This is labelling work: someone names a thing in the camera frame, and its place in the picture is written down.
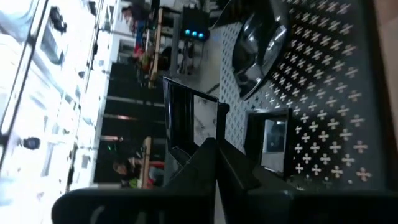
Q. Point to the black computer with blue lights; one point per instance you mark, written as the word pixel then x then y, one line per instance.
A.
pixel 194 21

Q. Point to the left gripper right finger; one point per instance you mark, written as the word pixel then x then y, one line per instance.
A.
pixel 295 208

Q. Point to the small green potted plant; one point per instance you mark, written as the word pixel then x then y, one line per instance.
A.
pixel 146 62
pixel 133 182

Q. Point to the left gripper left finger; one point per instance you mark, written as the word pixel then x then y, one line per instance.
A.
pixel 140 208

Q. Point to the black partition panels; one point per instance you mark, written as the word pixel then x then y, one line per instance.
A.
pixel 130 105

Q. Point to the black perforated metal rack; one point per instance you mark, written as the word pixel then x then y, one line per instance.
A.
pixel 326 93

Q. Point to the black leaf-shaped mini plate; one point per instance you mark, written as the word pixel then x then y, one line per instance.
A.
pixel 261 53

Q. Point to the black ceiling spotlight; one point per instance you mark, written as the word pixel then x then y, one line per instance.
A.
pixel 31 143
pixel 59 20

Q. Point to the overhead light bar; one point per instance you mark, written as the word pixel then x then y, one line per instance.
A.
pixel 30 39

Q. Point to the person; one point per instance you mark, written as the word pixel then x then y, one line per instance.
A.
pixel 124 169
pixel 136 12

